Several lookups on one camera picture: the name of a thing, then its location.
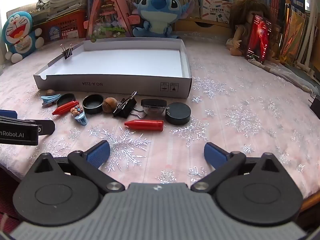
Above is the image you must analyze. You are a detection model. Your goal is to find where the blue alien plush toy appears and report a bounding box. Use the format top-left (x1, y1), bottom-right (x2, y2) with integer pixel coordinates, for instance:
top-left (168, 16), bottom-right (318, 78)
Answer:
top-left (132, 0), bottom-right (195, 39)

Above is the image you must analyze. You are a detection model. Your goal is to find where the brown-haired doll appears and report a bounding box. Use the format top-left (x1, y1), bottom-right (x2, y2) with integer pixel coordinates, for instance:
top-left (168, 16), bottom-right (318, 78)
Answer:
top-left (226, 0), bottom-right (278, 62)

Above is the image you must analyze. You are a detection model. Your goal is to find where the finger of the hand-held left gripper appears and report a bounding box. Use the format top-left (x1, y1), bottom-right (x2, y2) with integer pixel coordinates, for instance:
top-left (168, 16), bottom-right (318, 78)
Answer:
top-left (0, 109), bottom-right (37, 126)
top-left (35, 119), bottom-right (55, 136)

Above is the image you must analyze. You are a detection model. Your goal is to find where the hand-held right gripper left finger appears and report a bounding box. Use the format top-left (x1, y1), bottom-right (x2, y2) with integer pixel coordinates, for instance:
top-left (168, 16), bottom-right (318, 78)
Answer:
top-left (26, 140), bottom-right (125, 193)

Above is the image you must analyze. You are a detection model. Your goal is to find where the glass dome with black base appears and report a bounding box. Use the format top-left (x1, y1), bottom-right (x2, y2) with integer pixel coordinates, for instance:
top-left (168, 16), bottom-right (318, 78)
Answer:
top-left (141, 99), bottom-right (167, 115)

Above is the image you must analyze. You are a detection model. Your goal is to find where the blue claw hair clip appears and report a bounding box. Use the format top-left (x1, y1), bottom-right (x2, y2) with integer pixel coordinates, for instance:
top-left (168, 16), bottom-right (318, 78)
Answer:
top-left (41, 94), bottom-right (62, 105)

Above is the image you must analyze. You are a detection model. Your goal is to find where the small black binder clip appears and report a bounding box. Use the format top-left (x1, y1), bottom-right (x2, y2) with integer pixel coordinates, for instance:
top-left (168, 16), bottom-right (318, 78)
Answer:
top-left (60, 43), bottom-right (74, 60)

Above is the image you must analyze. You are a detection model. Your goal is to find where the blue robot cat plush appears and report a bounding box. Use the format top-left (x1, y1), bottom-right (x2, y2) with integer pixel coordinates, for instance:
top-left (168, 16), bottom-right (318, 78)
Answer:
top-left (2, 11), bottom-right (43, 63)

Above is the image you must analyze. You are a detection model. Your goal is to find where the pale blue cloth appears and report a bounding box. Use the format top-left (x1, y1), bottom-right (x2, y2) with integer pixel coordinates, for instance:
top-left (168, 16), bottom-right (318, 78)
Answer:
top-left (282, 64), bottom-right (320, 98)

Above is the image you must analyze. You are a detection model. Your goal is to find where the white label printer box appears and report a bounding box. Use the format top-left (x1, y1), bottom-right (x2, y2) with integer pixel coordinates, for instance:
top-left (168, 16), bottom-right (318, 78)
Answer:
top-left (200, 0), bottom-right (232, 22)

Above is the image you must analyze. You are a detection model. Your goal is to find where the grey grid board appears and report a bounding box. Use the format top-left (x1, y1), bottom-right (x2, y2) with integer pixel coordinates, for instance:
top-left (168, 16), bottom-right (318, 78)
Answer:
top-left (6, 3), bottom-right (38, 20)

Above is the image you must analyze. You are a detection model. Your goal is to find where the wooden drawer organizer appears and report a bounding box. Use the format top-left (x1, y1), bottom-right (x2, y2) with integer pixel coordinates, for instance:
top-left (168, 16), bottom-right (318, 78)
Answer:
top-left (174, 17), bottom-right (232, 33)

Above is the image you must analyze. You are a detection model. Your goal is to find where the small shallow black lid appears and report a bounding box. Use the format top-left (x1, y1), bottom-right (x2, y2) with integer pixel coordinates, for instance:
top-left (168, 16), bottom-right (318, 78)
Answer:
top-left (56, 93), bottom-right (76, 107)

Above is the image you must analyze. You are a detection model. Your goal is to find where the long red crayon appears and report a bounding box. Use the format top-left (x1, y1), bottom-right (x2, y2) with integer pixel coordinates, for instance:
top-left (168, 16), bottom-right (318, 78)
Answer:
top-left (124, 119), bottom-right (164, 131)

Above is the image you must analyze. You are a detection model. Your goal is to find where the white cardboard box tray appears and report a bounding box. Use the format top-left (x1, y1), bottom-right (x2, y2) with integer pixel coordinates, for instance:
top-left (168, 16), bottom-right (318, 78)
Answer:
top-left (33, 38), bottom-right (192, 99)

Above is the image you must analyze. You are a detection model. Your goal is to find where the pink triangular miniature house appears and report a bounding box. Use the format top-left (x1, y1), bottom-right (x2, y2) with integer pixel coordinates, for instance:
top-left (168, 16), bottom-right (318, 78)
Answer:
top-left (84, 0), bottom-right (140, 42)

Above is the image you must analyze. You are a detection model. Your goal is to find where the deep black round lid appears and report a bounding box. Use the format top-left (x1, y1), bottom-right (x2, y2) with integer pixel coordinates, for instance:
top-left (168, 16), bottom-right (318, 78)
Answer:
top-left (82, 94), bottom-right (103, 115)

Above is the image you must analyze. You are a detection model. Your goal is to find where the pink snowflake tablecloth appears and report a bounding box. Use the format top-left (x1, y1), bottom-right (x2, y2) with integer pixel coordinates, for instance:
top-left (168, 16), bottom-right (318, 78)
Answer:
top-left (0, 32), bottom-right (320, 205)

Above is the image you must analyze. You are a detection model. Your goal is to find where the black object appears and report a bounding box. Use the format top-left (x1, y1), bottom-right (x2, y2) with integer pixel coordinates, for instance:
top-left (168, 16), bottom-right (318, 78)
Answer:
top-left (309, 99), bottom-right (320, 118)

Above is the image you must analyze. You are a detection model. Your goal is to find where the blue bear hair clip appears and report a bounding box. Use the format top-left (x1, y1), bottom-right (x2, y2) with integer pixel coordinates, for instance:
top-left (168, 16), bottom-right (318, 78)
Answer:
top-left (70, 106), bottom-right (87, 125)

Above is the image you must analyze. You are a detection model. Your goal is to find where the large red plastic basket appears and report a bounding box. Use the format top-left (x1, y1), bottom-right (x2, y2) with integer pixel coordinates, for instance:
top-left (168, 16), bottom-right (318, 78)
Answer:
top-left (34, 9), bottom-right (88, 45)

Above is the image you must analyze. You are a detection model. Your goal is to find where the row of glossy booklets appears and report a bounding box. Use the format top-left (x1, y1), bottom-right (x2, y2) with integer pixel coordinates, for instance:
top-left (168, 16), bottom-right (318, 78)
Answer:
top-left (277, 0), bottom-right (310, 65)

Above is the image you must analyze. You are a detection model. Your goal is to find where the large black binder clip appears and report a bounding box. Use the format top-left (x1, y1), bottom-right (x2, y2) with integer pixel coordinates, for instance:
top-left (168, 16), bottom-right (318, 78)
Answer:
top-left (113, 91), bottom-right (147, 118)

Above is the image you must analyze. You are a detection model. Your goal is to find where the short red crayon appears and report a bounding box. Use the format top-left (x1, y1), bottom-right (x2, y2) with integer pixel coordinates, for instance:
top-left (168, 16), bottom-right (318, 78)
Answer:
top-left (52, 101), bottom-right (80, 116)

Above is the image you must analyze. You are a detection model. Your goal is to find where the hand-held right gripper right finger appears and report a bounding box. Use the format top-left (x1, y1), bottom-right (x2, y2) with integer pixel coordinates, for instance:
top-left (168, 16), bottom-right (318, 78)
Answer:
top-left (190, 142), bottom-right (292, 193)

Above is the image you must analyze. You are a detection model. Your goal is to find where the black smartphone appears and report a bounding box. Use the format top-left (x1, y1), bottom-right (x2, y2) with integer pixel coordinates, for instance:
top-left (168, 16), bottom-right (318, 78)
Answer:
top-left (245, 14), bottom-right (273, 64)

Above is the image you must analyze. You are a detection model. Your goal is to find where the stack of papers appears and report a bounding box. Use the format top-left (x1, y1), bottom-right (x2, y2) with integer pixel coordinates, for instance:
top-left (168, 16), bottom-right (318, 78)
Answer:
top-left (32, 0), bottom-right (88, 24)

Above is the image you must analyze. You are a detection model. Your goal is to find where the solid black round puck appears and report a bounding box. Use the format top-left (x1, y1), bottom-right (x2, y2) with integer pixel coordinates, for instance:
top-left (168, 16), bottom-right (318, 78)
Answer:
top-left (165, 102), bottom-right (192, 125)

